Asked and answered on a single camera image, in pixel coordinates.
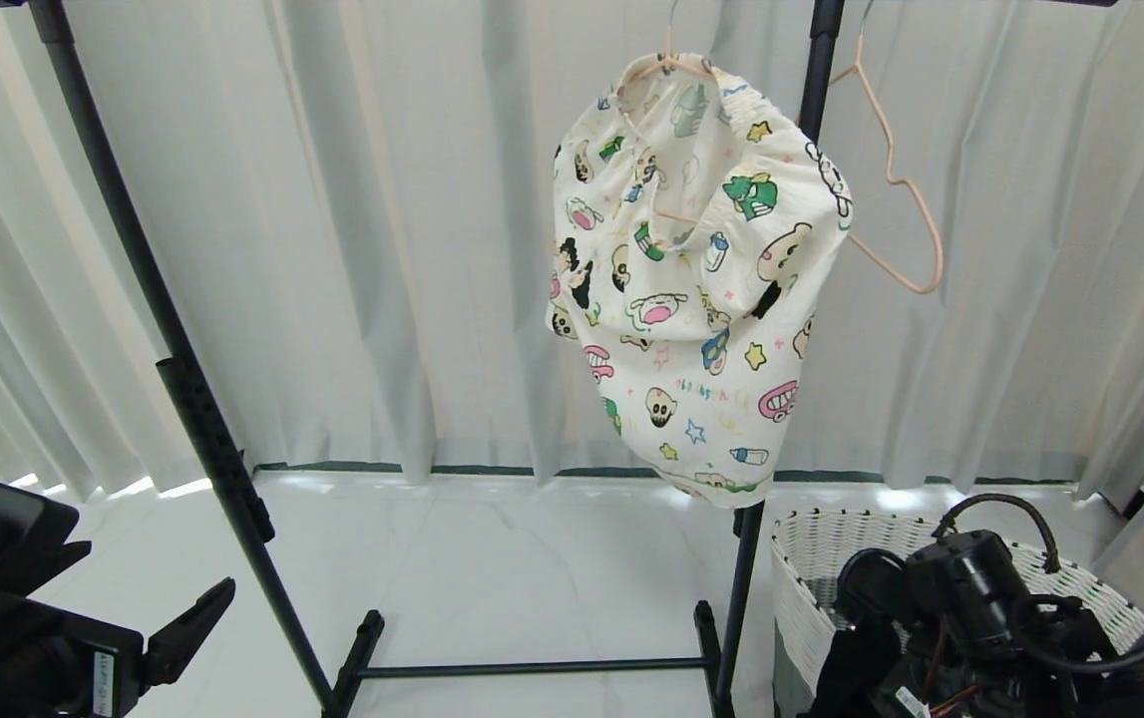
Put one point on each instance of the white curtain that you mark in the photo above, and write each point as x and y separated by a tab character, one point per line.
332	199

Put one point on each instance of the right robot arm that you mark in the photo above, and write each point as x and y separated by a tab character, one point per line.
970	588

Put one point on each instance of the cream printed garment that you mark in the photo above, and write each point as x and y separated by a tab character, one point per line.
691	329

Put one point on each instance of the pink clothes hanger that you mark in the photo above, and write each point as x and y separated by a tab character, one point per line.
896	179
671	62

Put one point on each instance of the black clothes rack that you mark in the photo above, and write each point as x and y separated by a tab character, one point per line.
133	259

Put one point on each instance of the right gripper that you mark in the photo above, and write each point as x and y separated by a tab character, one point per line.
970	688

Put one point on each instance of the white laundry basket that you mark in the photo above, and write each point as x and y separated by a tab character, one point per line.
811	578

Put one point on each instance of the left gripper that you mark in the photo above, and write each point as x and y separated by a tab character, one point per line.
23	658

